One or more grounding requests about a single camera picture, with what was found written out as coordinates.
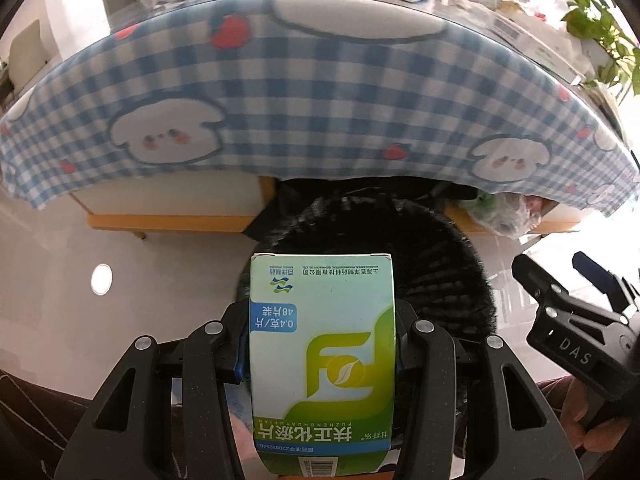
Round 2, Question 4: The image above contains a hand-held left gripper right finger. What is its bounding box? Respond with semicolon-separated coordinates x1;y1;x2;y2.
395;304;583;480

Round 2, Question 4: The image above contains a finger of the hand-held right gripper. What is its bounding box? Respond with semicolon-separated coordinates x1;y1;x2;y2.
572;251;640;322
511;253;569;312

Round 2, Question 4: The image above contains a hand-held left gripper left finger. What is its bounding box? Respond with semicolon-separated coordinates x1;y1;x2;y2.
52;302;251;480

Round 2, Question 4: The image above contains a green white medicine box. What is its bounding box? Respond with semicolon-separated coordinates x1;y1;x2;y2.
248;252;398;477

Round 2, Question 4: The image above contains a black trash bin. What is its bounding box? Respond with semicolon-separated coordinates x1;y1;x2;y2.
234;191;501;456

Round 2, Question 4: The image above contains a person's right hand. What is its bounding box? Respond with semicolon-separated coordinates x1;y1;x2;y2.
560;375;632;457

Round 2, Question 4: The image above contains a person's right leg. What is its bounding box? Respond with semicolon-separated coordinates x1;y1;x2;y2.
536;376;573;413

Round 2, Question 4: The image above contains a person's leg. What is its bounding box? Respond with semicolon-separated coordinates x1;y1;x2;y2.
536;376;573;413
0;369;96;480

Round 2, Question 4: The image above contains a clear plastic bag bundle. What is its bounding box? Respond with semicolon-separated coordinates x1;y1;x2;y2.
460;190;546;238

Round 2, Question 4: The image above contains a wooden table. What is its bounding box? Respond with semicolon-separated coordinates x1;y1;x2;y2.
67;175;583;241

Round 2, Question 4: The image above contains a black plastic bag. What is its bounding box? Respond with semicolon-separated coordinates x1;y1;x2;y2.
242;175;481;241

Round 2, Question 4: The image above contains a person's left leg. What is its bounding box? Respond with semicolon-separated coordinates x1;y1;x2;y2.
0;369;96;480

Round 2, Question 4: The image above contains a white cardboard box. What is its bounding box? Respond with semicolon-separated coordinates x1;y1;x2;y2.
492;10;587;82

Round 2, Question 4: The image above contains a green potted plant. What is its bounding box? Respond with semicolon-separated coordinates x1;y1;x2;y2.
565;0;640;96

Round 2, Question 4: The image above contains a blue checked printed tablecloth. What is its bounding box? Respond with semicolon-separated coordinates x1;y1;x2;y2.
0;0;640;211

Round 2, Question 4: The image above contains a white dining chair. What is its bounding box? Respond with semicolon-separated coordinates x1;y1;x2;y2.
9;19;57;97

